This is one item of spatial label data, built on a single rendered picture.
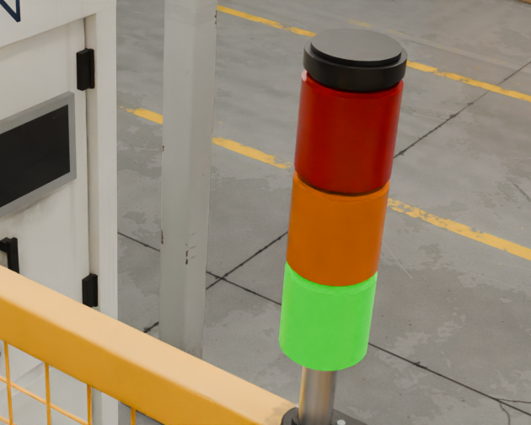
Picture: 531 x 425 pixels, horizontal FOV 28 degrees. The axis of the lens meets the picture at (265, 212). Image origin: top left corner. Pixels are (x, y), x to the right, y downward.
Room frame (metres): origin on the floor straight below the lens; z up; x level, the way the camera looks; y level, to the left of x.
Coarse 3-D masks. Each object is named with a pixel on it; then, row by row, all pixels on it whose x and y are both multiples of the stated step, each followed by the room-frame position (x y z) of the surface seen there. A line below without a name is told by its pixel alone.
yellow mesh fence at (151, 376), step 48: (0, 288) 0.61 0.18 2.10; (48, 288) 0.61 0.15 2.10; (0, 336) 0.60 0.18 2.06; (48, 336) 0.57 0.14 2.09; (96, 336) 0.56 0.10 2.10; (144, 336) 0.56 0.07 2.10; (48, 384) 0.60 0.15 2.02; (96, 384) 0.55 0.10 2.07; (144, 384) 0.53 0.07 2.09; (192, 384) 0.52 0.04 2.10; (240, 384) 0.52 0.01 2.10
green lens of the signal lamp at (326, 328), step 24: (288, 288) 0.47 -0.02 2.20; (312, 288) 0.46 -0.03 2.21; (336, 288) 0.46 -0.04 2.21; (360, 288) 0.47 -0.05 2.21; (288, 312) 0.47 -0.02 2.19; (312, 312) 0.46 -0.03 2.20; (336, 312) 0.46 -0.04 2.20; (360, 312) 0.46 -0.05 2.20; (288, 336) 0.47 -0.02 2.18; (312, 336) 0.46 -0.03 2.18; (336, 336) 0.46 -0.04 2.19; (360, 336) 0.47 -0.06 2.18; (312, 360) 0.46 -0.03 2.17; (336, 360) 0.46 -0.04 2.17; (360, 360) 0.47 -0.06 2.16
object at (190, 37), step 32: (192, 0) 3.00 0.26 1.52; (192, 32) 3.00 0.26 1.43; (192, 64) 3.00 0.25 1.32; (192, 96) 3.00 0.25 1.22; (192, 128) 3.00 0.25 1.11; (192, 160) 3.01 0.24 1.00; (192, 192) 3.01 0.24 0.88; (192, 224) 3.02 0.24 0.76; (160, 256) 3.06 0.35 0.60; (192, 256) 3.02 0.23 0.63; (160, 288) 3.06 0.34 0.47; (192, 288) 3.03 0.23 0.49; (160, 320) 3.05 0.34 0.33; (192, 320) 3.03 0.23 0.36; (192, 352) 3.04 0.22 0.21
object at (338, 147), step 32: (320, 96) 0.46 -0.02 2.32; (352, 96) 0.46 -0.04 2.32; (384, 96) 0.46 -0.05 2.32; (320, 128) 0.46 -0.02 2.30; (352, 128) 0.46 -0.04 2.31; (384, 128) 0.46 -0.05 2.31; (320, 160) 0.46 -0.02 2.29; (352, 160) 0.46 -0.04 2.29; (384, 160) 0.47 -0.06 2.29; (352, 192) 0.46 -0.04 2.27
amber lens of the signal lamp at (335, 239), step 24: (312, 192) 0.47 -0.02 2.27; (336, 192) 0.46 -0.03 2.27; (384, 192) 0.47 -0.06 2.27; (312, 216) 0.46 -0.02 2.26; (336, 216) 0.46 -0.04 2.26; (360, 216) 0.46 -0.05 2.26; (384, 216) 0.48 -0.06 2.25; (288, 240) 0.48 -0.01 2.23; (312, 240) 0.46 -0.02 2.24; (336, 240) 0.46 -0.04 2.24; (360, 240) 0.46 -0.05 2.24; (288, 264) 0.48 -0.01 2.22; (312, 264) 0.46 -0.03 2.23; (336, 264) 0.46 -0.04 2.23; (360, 264) 0.46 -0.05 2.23
